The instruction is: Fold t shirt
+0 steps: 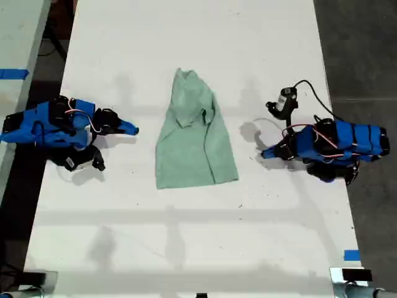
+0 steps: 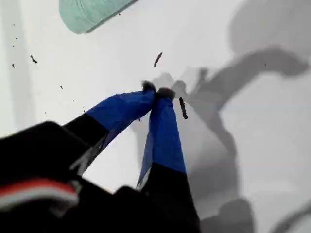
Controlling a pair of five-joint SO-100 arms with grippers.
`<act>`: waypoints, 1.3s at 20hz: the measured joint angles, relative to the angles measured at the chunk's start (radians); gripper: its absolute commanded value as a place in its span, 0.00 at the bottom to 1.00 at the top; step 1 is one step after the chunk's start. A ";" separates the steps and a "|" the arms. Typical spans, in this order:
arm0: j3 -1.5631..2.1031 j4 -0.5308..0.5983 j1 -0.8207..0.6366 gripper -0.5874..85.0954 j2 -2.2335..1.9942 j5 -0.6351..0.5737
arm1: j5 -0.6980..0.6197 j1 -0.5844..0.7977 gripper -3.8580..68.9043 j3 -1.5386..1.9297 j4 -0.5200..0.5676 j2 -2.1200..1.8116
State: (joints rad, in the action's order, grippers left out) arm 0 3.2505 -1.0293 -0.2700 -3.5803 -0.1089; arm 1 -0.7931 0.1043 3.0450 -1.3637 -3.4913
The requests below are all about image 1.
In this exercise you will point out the thin moving gripper finger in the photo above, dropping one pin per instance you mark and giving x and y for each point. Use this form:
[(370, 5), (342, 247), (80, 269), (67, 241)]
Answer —
[(119, 132), (273, 156)]

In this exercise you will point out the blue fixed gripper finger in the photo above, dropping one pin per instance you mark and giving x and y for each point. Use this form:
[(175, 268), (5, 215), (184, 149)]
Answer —
[(273, 149), (127, 125)]

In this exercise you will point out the pale green T-shirt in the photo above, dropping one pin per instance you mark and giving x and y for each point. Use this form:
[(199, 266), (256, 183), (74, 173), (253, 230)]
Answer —
[(192, 149)]

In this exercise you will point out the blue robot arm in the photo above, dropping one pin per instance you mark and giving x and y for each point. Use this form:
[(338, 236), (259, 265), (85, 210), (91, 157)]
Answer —
[(347, 138), (29, 125)]

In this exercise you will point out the long blue tape strip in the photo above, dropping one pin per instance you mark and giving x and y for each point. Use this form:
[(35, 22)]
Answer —
[(14, 74)]

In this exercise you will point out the white side table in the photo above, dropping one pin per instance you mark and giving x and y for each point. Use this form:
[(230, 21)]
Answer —
[(18, 46)]

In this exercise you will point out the short blue tape strip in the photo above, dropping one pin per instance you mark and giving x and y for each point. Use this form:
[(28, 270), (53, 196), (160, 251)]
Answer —
[(352, 255)]

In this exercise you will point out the metal table clamp plate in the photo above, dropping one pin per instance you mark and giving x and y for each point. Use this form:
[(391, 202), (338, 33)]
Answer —
[(336, 279), (51, 281)]

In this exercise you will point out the small black box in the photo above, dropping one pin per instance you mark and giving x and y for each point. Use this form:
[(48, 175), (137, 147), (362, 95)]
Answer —
[(34, 277), (356, 274)]

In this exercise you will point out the grey metal pipe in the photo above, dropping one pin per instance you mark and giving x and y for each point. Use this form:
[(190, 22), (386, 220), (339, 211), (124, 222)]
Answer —
[(369, 292), (18, 293)]

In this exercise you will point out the black camera mount stalk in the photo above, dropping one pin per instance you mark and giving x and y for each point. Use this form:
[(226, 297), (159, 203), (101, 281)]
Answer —
[(290, 116), (97, 156)]

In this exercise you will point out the black camera box with label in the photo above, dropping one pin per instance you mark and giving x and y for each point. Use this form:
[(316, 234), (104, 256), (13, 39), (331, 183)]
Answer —
[(76, 163), (284, 99)]

